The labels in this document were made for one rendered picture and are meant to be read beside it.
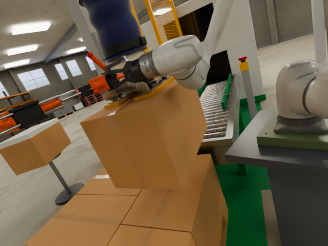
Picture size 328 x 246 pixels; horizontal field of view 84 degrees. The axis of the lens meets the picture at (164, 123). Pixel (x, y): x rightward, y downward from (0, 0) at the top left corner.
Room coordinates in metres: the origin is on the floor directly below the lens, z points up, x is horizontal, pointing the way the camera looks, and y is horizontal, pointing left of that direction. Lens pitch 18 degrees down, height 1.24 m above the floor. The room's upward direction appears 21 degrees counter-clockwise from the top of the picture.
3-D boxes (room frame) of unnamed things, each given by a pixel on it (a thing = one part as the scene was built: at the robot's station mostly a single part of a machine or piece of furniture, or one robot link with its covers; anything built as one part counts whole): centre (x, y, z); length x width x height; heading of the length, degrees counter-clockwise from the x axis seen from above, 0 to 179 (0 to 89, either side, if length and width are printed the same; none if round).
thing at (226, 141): (1.28, -0.09, 0.58); 0.70 x 0.03 x 0.06; 61
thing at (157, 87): (0.98, -0.03, 1.14); 0.34 x 0.10 x 0.05; 151
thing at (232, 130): (2.15, -0.94, 0.50); 2.31 x 0.05 x 0.19; 151
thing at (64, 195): (2.28, 1.57, 0.31); 0.40 x 0.40 x 0.62
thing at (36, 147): (2.28, 1.57, 0.82); 0.60 x 0.40 x 0.40; 174
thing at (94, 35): (2.37, 0.35, 1.62); 0.20 x 0.05 x 0.30; 151
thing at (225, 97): (2.49, -1.06, 0.60); 1.60 x 0.11 x 0.09; 151
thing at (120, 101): (1.07, 0.14, 1.14); 0.34 x 0.10 x 0.05; 151
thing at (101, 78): (0.80, 0.17, 1.24); 0.10 x 0.08 x 0.06; 61
